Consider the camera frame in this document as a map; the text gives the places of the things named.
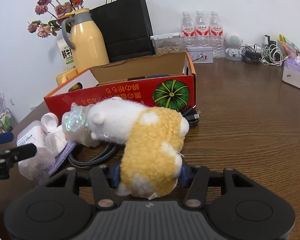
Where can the purple tissue pack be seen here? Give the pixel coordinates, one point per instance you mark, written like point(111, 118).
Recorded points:
point(291, 72)

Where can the white yellow plush hamster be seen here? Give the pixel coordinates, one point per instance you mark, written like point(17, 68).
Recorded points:
point(153, 138)

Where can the small white robot toy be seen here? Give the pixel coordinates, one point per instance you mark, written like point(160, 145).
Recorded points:
point(233, 43)

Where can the yellow mug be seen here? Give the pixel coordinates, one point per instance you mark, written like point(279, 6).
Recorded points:
point(65, 76)

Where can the purple cloth pouch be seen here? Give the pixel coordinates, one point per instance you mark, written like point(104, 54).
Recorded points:
point(61, 158)

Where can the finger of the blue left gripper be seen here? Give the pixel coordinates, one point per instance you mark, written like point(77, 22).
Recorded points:
point(6, 137)

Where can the white jar lid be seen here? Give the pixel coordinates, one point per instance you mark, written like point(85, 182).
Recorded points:
point(50, 121)

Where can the black paper bag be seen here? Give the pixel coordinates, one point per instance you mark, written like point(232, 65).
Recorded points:
point(126, 28)

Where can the dried pink rose bouquet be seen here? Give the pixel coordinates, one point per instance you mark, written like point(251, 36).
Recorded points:
point(58, 11)

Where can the white tin box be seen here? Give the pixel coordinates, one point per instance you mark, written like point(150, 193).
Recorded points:
point(200, 54)

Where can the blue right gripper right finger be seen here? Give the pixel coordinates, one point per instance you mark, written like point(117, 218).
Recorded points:
point(185, 178)

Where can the water bottle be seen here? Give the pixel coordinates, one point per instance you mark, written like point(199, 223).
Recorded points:
point(187, 29)
point(201, 29)
point(216, 35)

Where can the water bottle left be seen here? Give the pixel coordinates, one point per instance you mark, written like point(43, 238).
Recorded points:
point(187, 29)

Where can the red orange cardboard box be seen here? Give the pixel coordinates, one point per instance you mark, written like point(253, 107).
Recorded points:
point(167, 80)

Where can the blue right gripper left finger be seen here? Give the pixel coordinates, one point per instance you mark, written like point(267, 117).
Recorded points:
point(113, 176)

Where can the wire storage rack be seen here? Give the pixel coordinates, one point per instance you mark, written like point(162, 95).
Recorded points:
point(7, 121)

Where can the white milk carton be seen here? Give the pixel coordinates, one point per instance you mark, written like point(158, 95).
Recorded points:
point(66, 54)

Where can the water bottle right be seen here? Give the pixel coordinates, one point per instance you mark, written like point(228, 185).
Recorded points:
point(216, 35)

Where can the colourful snack packet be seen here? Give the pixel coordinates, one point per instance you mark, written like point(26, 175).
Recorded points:
point(290, 48)

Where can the water bottle middle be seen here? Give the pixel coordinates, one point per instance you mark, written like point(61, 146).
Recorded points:
point(201, 29)

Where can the clear snack container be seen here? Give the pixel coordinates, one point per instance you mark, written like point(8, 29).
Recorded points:
point(168, 43)

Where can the clear jar with label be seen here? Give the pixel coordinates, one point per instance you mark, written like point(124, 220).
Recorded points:
point(39, 158)

